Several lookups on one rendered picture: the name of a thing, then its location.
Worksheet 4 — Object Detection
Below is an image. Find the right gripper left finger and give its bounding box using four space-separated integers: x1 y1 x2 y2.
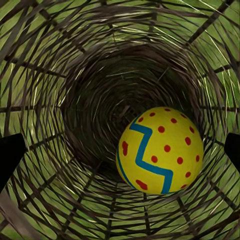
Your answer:
0 133 27 193

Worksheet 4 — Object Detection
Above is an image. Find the easter egg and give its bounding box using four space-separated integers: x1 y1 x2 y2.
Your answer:
114 106 205 196

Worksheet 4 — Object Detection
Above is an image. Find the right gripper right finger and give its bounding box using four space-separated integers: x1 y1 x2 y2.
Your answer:
224 132 240 173

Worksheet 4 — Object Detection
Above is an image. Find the wicker basket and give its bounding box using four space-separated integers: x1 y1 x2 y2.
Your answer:
0 0 240 240

